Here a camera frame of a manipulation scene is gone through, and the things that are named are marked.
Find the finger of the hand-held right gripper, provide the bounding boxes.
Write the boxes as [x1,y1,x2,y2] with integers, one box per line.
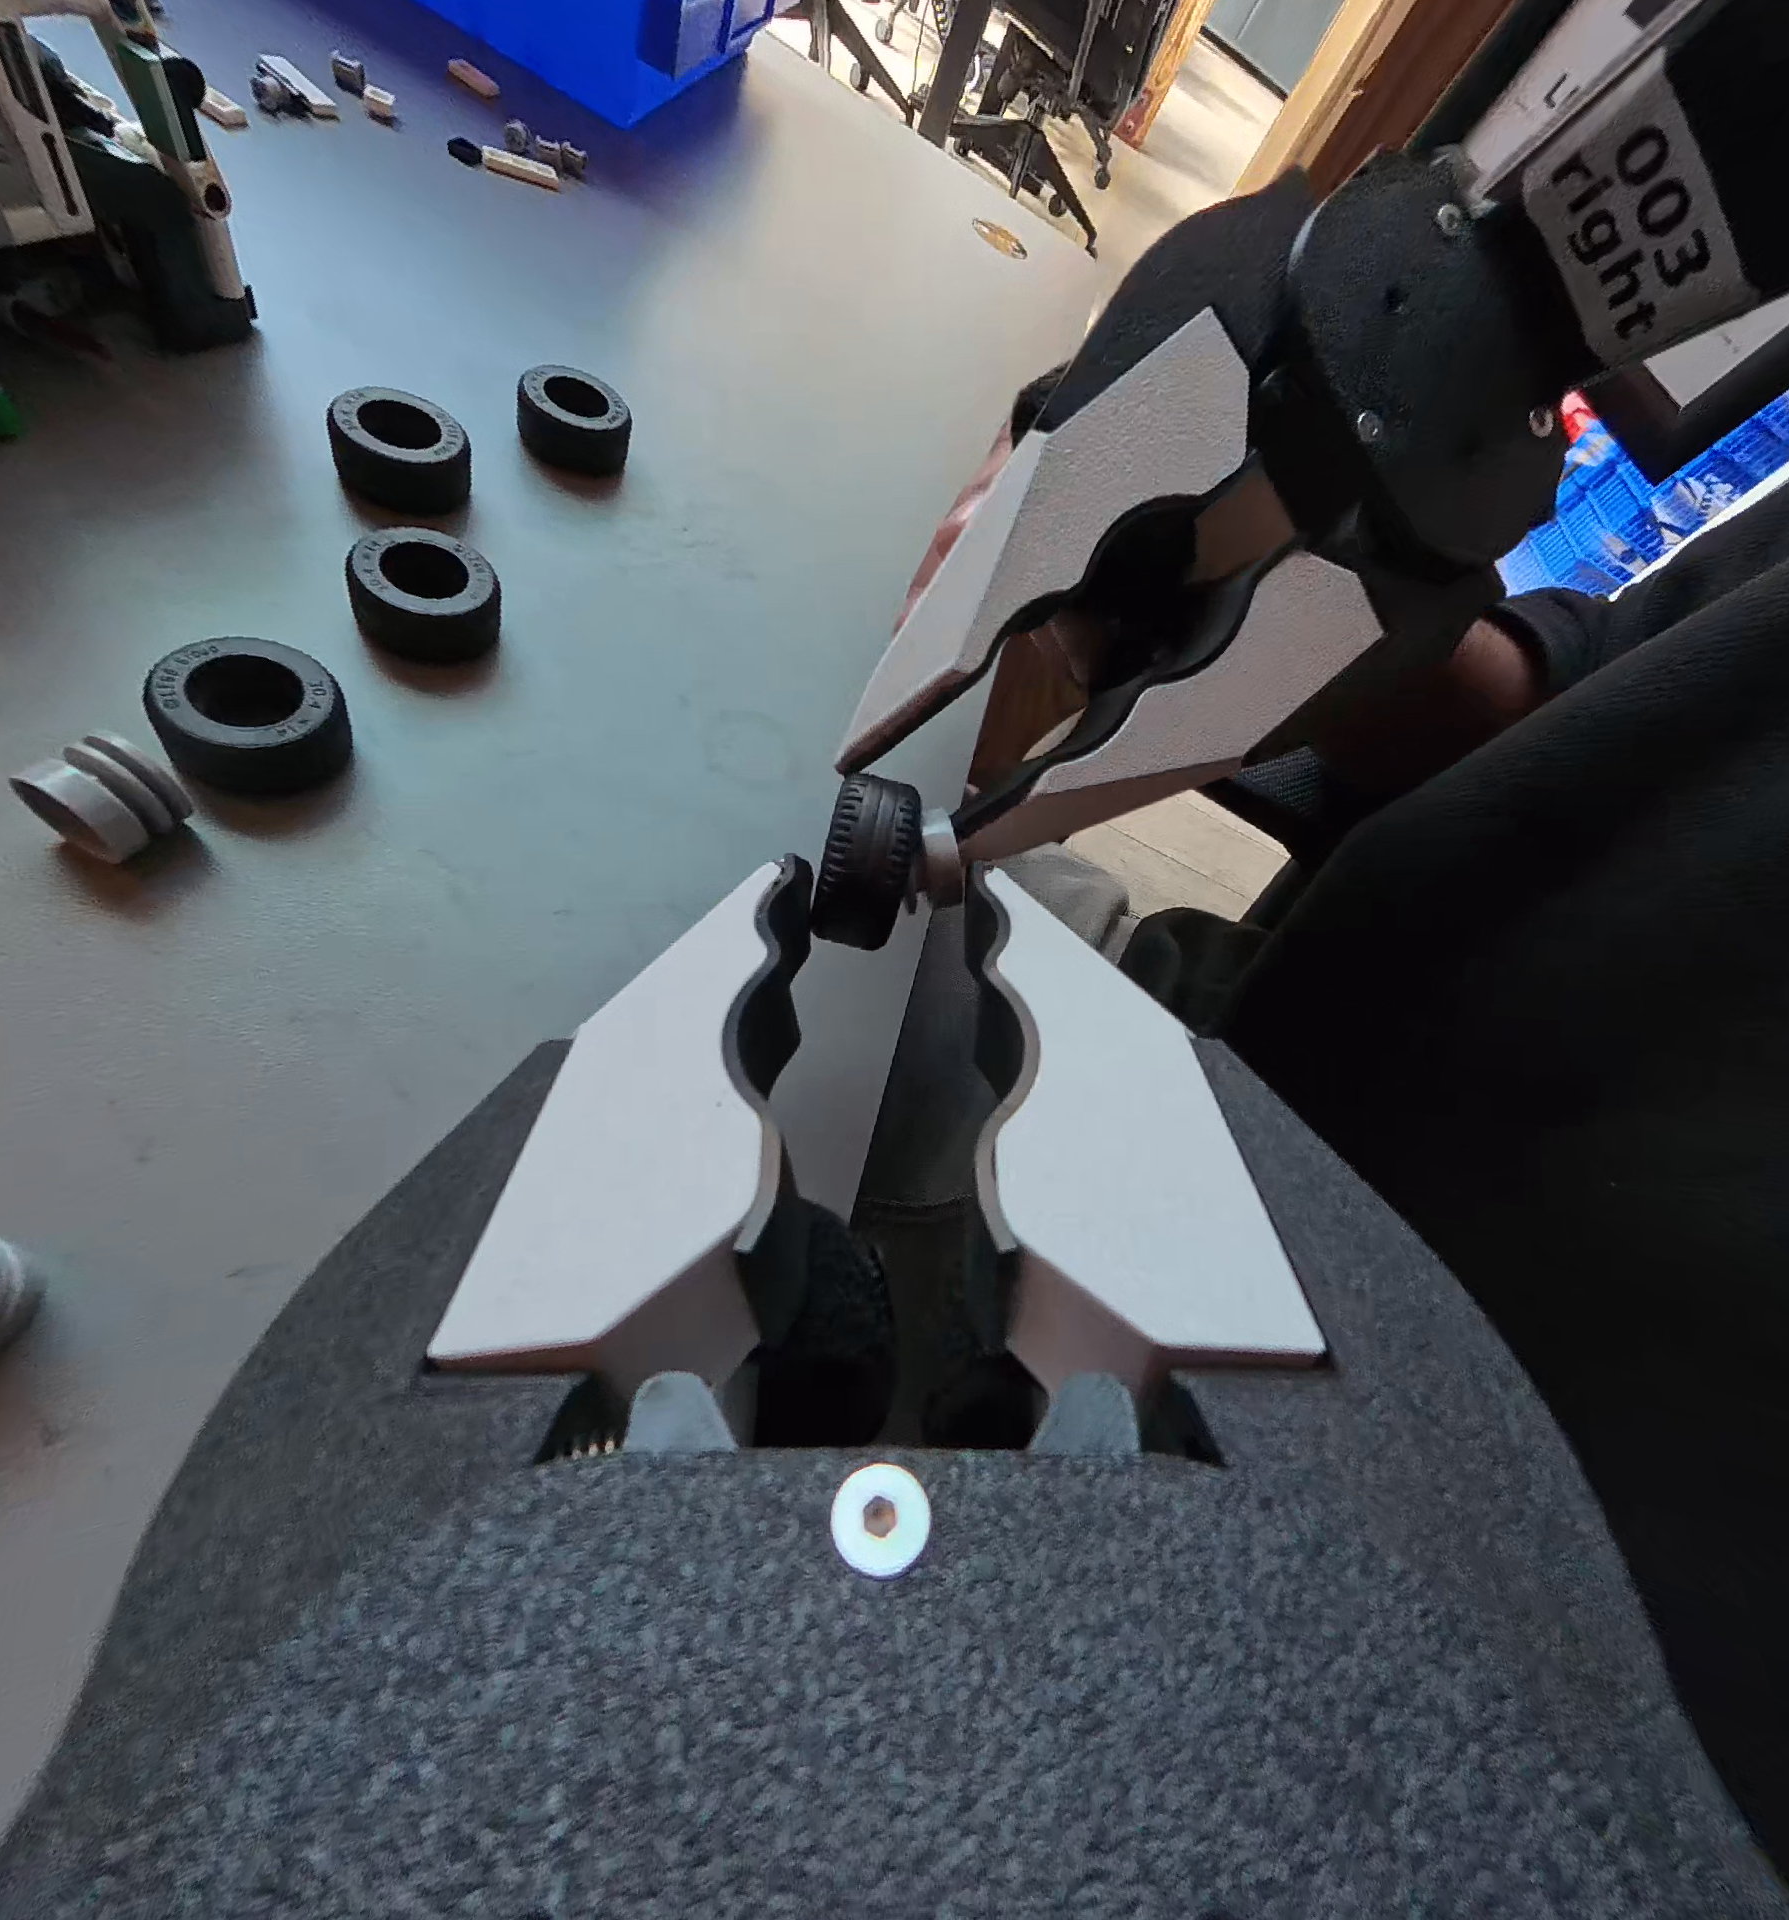
[942,540,1384,869]
[834,307,1300,776]

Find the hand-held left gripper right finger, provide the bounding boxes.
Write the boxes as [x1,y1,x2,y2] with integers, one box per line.
[967,867,1333,1454]

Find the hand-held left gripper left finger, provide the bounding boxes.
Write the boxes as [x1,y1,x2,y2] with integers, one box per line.
[423,856,818,1454]

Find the black rubber lego tyre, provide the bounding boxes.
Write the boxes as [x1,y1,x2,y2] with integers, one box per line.
[515,366,635,480]
[327,388,472,515]
[808,773,925,952]
[346,525,504,665]
[145,636,357,797]

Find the person's right forearm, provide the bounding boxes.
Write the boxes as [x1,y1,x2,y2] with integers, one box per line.
[1434,591,1588,752]

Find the scattered small lego pieces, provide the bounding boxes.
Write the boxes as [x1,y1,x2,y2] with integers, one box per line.
[195,52,596,190]

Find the white green lego truck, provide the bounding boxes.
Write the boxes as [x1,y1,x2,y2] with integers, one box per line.
[0,0,258,445]

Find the person's left leg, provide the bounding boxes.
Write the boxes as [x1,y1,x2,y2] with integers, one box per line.
[851,900,1016,1202]

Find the blue plastic crate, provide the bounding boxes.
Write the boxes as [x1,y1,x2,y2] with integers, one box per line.
[1495,353,1789,602]

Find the black office chair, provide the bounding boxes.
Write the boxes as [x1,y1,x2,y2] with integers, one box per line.
[946,0,1181,249]

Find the person's torso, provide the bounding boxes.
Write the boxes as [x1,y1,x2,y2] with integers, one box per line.
[1120,450,1789,1920]

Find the blue plastic bin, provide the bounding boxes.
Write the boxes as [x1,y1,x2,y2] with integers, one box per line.
[415,0,778,131]

